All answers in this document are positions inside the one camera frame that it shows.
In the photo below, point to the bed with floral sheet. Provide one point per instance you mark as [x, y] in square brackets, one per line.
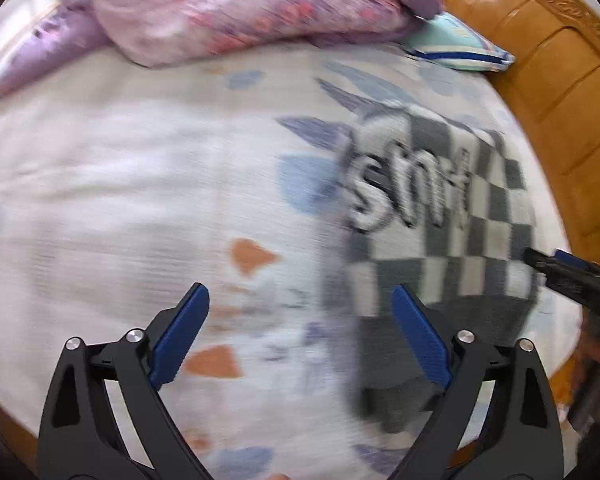
[130, 200]

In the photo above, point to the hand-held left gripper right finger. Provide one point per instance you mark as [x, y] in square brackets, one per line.
[422, 335]

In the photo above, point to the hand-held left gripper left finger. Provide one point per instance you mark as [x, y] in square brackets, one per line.
[180, 330]

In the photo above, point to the light blue striped pillow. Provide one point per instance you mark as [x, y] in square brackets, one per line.
[455, 42]

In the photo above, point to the purple floral quilt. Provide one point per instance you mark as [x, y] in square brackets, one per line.
[230, 10]

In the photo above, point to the grey white checkered cardigan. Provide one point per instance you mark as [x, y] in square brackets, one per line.
[430, 240]

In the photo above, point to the wooden headboard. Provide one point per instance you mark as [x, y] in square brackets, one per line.
[555, 70]

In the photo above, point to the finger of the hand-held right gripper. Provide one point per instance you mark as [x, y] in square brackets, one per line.
[565, 282]
[582, 261]

